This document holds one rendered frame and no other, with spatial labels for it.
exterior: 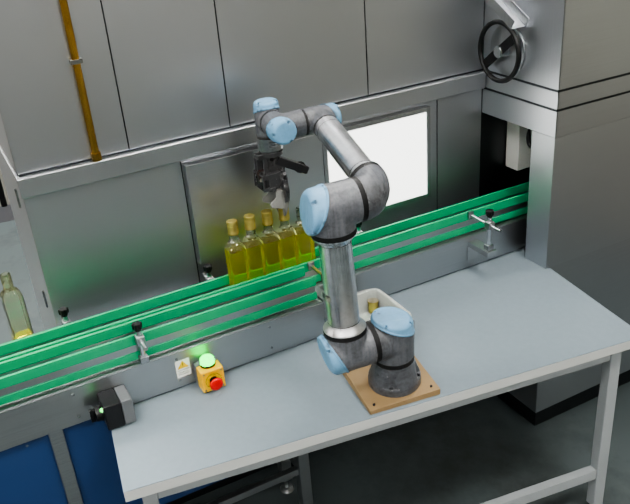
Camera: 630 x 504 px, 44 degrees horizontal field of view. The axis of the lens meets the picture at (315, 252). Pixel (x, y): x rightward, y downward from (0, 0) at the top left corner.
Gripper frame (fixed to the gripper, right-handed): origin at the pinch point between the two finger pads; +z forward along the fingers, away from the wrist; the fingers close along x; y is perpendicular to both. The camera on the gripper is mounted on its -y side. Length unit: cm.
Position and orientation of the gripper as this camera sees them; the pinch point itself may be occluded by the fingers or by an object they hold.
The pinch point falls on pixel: (283, 209)
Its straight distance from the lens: 243.5
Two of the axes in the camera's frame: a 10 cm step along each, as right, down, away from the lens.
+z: 0.8, 8.9, 4.6
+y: -8.8, 2.8, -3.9
